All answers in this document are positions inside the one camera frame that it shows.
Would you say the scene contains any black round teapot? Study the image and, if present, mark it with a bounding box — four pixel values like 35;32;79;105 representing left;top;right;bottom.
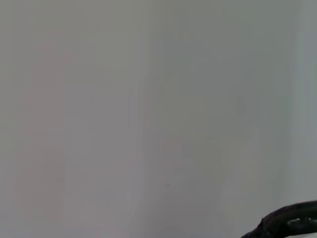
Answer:
240;200;317;238

